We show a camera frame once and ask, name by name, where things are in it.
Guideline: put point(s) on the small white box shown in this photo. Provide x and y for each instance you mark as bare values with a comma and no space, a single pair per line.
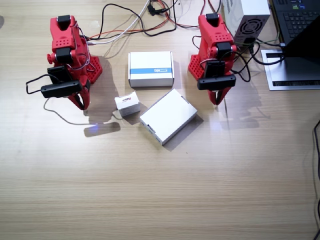
127,103

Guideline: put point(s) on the red robot arm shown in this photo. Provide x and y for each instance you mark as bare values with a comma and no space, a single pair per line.
62,37
212,32

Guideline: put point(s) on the plain white flat box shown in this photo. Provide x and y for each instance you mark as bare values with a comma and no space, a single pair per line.
168,116

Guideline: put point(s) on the white box with blue stripe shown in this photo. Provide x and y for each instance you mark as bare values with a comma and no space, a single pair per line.
150,70

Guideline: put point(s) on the black webcam on gripper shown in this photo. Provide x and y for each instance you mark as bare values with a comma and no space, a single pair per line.
216,82
61,88

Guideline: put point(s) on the white power supply with fan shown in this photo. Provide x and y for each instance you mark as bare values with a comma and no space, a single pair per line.
247,17

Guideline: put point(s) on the black laptop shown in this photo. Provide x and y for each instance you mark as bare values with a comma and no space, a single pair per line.
297,17
295,70

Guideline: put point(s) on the black plug connector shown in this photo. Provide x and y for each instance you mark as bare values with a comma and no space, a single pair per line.
154,8

